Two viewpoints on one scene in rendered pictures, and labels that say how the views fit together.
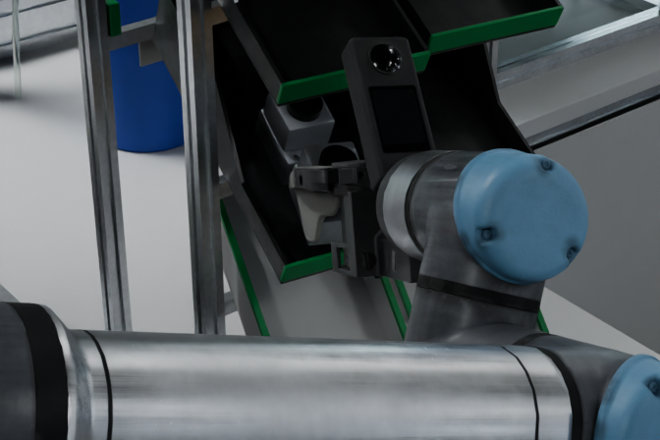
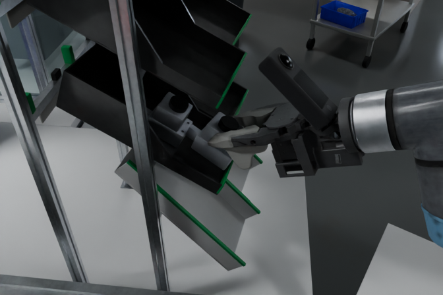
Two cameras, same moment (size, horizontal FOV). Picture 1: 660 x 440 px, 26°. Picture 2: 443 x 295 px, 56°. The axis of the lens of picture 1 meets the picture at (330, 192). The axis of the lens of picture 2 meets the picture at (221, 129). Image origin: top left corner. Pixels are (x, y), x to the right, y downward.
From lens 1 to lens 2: 0.76 m
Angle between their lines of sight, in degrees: 38
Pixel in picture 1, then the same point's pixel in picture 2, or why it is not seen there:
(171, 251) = (14, 199)
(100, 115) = (41, 160)
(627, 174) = not seen: hidden behind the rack
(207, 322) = (159, 230)
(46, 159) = not seen: outside the picture
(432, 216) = (434, 129)
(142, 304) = (28, 231)
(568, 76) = not seen: hidden behind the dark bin
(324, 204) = (256, 148)
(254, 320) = (184, 216)
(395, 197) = (372, 128)
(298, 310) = (183, 199)
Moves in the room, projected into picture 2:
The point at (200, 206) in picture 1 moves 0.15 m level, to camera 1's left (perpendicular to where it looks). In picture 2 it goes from (151, 180) to (59, 238)
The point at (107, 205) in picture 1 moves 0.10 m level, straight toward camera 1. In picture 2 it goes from (56, 203) to (97, 231)
